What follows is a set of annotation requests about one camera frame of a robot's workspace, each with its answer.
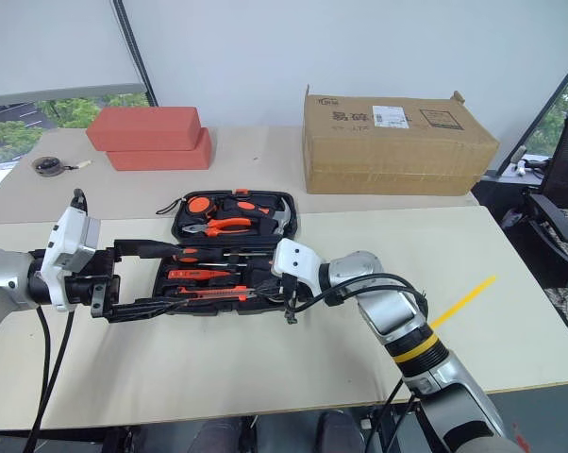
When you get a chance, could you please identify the plaid cloth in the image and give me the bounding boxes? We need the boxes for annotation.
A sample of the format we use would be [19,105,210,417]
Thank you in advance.
[544,281,568,356]

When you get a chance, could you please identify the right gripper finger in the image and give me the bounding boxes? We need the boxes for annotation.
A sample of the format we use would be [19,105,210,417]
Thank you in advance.
[250,261,275,283]
[251,282,285,304]

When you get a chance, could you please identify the orange black utility knife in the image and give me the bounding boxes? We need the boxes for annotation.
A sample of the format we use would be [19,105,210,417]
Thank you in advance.
[176,285,255,304]

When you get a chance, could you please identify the yellow floor tape strip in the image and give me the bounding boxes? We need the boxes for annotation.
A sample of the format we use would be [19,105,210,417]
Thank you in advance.
[429,274,498,328]

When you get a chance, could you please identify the dark window frame post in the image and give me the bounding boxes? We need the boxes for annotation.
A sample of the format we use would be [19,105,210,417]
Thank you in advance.
[110,0,159,108]

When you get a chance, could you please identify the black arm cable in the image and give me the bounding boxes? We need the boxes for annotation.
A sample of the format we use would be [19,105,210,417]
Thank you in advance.
[283,272,429,323]
[26,188,89,453]

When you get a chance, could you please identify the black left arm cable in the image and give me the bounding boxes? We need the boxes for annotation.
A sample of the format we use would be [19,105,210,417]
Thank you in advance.
[26,188,89,453]

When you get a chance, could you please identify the orange black tape measure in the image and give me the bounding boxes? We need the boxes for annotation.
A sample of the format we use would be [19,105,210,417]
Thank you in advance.
[156,194,216,217]

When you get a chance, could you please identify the red foam brick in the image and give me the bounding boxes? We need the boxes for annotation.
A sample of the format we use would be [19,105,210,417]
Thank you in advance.
[85,106,202,153]
[105,126,214,173]

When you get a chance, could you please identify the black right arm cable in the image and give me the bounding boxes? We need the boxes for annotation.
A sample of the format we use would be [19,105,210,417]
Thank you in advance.
[283,272,429,323]

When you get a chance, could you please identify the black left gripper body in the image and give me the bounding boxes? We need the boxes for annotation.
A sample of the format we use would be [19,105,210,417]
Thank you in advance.
[64,244,123,320]

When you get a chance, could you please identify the claw hammer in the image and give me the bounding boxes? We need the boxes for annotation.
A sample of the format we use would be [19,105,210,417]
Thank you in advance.
[222,196,297,236]

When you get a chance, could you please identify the orange tester screwdriver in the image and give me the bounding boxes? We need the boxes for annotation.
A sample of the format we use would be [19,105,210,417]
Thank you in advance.
[166,267,229,280]

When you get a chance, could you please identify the orange handled pliers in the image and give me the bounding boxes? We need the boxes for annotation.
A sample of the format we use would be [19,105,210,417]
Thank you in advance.
[180,216,254,238]

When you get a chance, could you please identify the dark rounded shape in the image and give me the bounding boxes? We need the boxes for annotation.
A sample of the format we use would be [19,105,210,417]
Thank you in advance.
[317,410,361,453]
[195,416,243,453]

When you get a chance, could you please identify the brown cardboard box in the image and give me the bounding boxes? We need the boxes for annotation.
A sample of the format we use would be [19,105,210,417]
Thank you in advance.
[301,84,502,196]

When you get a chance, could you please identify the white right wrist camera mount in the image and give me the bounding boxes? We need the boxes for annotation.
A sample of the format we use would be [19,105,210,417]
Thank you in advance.
[270,238,324,296]

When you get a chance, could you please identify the small round dark reel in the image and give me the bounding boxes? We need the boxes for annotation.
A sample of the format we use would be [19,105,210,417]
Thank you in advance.
[31,156,93,178]

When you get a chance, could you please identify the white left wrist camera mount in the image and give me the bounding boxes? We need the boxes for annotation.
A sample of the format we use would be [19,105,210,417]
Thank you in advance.
[40,202,102,314]

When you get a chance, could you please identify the slanted dark window frame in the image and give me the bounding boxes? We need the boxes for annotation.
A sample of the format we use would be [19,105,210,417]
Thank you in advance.
[497,59,568,176]

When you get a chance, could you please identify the white roller blind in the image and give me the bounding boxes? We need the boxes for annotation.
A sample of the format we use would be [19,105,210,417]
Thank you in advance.
[0,0,146,101]

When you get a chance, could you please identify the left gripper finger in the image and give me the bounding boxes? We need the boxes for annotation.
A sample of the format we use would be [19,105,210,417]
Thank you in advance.
[112,238,182,260]
[107,296,178,325]

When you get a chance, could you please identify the black tool case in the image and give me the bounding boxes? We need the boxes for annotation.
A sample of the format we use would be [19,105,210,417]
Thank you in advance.
[152,189,301,319]

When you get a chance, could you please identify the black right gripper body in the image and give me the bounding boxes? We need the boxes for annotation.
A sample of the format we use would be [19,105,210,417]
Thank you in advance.
[268,272,301,327]

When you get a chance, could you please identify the white grey desk gadget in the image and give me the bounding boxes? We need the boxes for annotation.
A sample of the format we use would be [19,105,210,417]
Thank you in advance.
[511,145,550,178]

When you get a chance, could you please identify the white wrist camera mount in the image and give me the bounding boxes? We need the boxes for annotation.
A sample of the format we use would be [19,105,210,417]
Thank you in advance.
[40,202,102,314]
[270,238,324,296]

